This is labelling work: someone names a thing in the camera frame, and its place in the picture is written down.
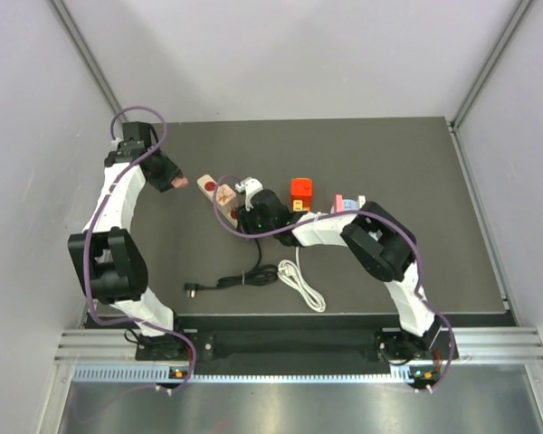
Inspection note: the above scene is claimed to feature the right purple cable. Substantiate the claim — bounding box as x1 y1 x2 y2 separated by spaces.
212 175 457 392

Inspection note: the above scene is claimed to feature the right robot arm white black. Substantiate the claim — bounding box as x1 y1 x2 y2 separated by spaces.
236 189 443 365

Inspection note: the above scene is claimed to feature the blue round power socket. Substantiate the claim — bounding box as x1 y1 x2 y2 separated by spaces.
330 199 358 213

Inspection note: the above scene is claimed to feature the pink square adapter plug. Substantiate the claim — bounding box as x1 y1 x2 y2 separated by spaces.
334 194 344 212

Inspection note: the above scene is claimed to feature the black power strip cord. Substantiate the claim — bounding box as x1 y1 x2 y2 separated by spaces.
183 237 280 298

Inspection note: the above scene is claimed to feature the beige red power strip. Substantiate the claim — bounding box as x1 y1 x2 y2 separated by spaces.
196 175 240 228

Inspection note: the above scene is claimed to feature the grey slotted cable duct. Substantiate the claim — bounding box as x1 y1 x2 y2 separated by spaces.
72 364 414 384

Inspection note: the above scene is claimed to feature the white cord with plug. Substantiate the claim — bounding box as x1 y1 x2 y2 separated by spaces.
276 246 327 313

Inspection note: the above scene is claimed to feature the yellow cube charger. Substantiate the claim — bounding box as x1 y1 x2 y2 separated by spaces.
292 200 303 212

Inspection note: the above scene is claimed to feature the salmon pink plug adapter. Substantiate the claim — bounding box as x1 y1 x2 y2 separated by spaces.
171 177 188 188

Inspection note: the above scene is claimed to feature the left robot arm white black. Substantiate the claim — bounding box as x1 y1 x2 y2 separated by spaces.
67 121 188 359

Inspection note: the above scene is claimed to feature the red plug adapter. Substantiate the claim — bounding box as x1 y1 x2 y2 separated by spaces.
291 177 313 207

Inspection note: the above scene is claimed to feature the pink cube adapter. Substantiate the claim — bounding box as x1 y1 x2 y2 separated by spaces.
214 184 239 214

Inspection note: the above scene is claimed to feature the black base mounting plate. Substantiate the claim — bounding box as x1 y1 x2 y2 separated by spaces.
135 327 453 365

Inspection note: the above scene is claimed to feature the orange power strip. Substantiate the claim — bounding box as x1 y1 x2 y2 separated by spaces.
291 196 311 212

